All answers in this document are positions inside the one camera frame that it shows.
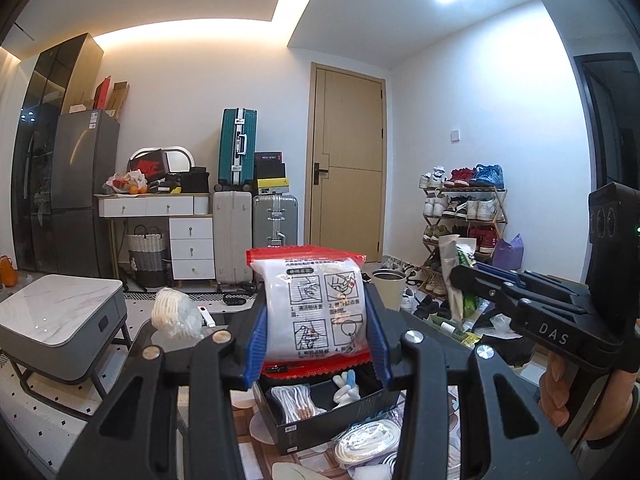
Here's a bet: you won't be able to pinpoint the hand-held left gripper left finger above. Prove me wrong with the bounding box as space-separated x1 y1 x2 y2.
57 280 273 480

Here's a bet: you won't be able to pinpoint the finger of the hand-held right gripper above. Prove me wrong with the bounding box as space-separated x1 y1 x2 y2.
472 261 590 306
448 264 591 330

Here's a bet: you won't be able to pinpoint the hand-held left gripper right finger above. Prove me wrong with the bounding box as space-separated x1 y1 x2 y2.
364 282 586 480

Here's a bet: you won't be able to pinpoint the white mask packet red edges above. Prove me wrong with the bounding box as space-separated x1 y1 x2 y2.
246 245 373 378

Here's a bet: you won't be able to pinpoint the bagged cream rope bundle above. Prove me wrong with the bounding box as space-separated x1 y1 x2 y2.
334 419 407 472

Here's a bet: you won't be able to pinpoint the black cardboard box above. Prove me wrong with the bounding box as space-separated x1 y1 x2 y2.
252 365 407 456

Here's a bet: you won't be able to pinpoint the person's right hand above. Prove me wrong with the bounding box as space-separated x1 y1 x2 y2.
539 351 575 430

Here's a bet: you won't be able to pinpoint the purple bag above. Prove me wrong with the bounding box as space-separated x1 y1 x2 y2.
492 234 525 271

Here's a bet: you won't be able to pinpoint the green white plastic bag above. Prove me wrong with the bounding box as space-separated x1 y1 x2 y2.
439 234 481 318

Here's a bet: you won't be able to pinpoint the white blue toy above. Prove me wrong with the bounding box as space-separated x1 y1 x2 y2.
332 369 362 408

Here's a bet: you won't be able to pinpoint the cream cylindrical cup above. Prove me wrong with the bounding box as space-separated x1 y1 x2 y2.
372 268 407 312

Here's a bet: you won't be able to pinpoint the scattered floor shoes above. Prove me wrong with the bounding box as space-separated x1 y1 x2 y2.
380 255 453 318

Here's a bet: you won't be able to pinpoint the wooden shoe rack with shoes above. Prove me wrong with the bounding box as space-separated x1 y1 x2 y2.
419 162 507 296

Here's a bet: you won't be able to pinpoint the white suitcase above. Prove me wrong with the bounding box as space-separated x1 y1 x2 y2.
212 191 254 286

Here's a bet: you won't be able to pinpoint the silver suitcase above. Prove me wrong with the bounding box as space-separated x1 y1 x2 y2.
252 194 299 251

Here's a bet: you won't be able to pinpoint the woven laundry basket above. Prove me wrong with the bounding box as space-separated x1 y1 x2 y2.
126 225 168 288

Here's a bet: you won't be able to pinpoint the wooden door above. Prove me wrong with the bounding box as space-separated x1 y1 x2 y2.
304 62 387 263

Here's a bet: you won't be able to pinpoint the yellow black box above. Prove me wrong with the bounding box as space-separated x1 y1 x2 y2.
256 176 290 196

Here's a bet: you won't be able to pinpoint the white desk with drawers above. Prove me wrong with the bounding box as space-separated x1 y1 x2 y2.
97 192 217 281

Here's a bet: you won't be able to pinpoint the black bag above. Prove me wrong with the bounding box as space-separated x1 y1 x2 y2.
180 166 211 194

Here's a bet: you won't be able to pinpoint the black flat box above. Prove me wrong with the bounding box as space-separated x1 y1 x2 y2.
254 151 287 179

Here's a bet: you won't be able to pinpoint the teal suitcase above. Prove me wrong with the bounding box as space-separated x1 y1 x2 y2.
217 107 258 192

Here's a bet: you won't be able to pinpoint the oval white-framed mirror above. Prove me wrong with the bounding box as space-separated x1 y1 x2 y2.
131 146 193 181

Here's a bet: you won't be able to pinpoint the grey marble-top side table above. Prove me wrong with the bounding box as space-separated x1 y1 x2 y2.
0 274 132 421

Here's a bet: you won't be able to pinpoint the bag of oranges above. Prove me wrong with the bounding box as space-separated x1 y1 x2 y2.
102 170 151 196

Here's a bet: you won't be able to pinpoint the red black shoe box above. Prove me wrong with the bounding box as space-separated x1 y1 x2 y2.
127 149 168 183

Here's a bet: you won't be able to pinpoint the grey refrigerator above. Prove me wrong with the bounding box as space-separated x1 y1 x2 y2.
50 109 121 278

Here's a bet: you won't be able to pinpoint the tall cardboard box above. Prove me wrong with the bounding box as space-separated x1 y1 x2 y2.
110 81 131 121

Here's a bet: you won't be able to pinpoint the tall red box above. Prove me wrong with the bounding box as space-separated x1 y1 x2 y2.
92 76 113 111

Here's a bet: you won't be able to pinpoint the dark glass cabinet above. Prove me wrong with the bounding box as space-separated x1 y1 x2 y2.
11 32 105 271

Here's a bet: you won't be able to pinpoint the thin white braided cable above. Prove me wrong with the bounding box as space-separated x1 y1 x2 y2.
270 384 327 423

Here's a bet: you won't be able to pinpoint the bagged white rope roll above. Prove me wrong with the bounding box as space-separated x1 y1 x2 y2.
151 287 206 340

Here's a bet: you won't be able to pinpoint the dark door frame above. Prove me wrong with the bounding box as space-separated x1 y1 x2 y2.
572 52 640 191

